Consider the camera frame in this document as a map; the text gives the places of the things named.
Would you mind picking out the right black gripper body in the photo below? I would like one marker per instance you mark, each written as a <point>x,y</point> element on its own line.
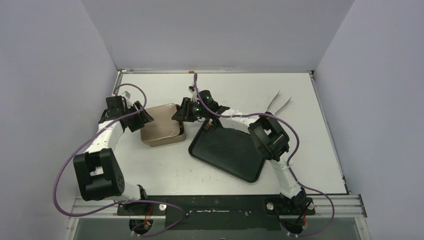
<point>182,111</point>

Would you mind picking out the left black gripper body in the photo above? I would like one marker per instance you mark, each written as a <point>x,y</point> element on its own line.
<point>131,109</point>

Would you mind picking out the brown box lid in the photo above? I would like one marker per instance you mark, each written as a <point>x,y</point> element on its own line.
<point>162,112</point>

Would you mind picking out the metal tongs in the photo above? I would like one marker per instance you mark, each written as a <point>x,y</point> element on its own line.
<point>278,103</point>

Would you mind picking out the gold chocolate box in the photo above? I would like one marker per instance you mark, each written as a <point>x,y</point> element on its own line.
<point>159,133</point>

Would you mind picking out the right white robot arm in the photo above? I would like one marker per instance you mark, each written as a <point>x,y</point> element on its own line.
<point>271,142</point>

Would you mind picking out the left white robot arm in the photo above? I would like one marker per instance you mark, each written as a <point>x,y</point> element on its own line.
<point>97,170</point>

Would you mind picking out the black plastic tray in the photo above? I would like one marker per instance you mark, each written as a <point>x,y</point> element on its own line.
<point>227,150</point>

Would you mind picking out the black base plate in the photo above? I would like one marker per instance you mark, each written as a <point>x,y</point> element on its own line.
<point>222,212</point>

